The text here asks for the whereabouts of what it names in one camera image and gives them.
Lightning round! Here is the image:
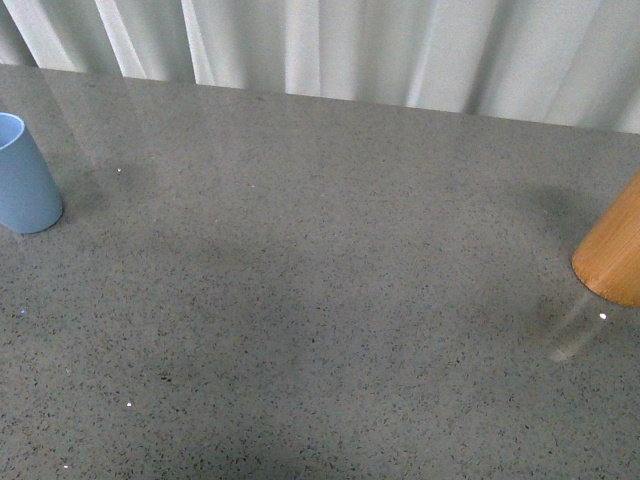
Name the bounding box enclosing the blue plastic cup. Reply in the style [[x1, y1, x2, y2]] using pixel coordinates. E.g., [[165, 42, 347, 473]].
[[1, 112, 63, 234]]

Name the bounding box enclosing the bamboo chopstick holder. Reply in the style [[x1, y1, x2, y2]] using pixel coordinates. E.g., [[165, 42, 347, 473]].
[[571, 175, 639, 307]]

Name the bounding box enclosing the white curtain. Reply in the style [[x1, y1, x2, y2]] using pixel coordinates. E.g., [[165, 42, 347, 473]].
[[1, 1, 639, 133]]

